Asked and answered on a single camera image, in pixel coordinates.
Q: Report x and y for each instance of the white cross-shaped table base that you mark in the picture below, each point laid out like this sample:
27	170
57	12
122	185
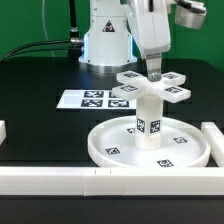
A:
133	85

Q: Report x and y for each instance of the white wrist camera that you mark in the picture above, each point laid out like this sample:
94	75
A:
190	13

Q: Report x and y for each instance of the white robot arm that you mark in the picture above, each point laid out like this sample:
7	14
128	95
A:
114	24

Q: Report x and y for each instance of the white round table top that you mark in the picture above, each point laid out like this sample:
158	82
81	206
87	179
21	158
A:
112	144

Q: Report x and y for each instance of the white right rail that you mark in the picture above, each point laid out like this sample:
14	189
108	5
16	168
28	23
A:
216	140

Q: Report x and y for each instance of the white left rail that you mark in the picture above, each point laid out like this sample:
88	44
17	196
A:
2	131

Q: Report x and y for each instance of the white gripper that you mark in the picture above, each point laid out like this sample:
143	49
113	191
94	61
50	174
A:
149	25

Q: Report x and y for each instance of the white marker tag sheet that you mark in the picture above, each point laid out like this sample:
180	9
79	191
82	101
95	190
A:
93	99

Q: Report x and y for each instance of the white rail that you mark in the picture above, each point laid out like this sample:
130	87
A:
216	140
110	181
2	131

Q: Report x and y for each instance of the white front rail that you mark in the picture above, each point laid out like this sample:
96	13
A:
110	181

